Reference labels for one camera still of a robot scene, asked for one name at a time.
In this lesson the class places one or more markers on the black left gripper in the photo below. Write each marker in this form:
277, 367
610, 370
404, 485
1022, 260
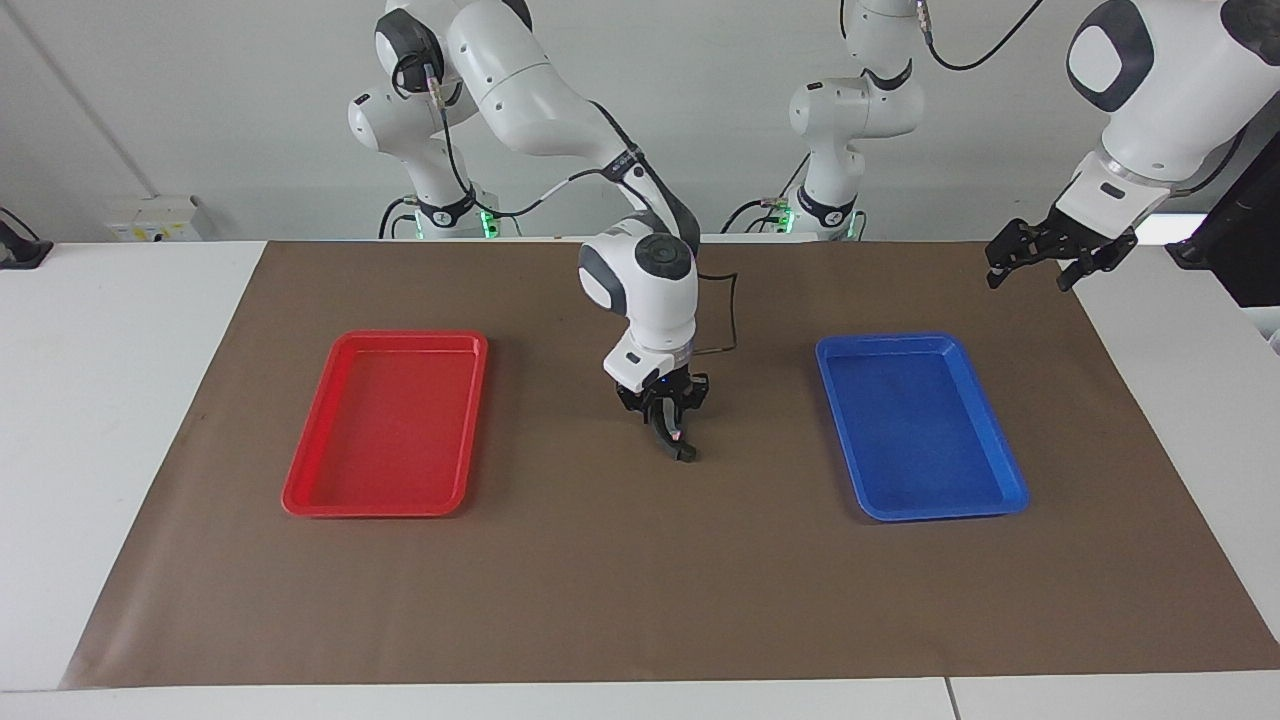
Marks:
1095, 240

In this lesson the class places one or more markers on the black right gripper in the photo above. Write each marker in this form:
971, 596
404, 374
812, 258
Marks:
665, 392

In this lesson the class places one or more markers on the curved brake shoe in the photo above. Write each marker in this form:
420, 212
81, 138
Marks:
685, 453

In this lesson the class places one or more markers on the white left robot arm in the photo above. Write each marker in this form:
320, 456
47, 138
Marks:
1170, 110

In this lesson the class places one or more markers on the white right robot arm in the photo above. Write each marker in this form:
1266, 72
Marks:
650, 300

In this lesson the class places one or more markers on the brown paper table mat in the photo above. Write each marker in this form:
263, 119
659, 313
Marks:
650, 560

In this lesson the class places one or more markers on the black monitor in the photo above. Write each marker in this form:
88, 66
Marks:
1250, 250

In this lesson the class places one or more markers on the blue plastic tray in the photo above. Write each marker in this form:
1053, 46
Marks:
920, 430

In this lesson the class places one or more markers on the red plastic tray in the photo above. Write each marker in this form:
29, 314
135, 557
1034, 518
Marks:
390, 430

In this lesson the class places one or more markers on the black clamp device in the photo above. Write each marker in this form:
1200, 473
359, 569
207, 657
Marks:
20, 250

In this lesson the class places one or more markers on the white wall socket box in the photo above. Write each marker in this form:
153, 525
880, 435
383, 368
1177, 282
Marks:
150, 220

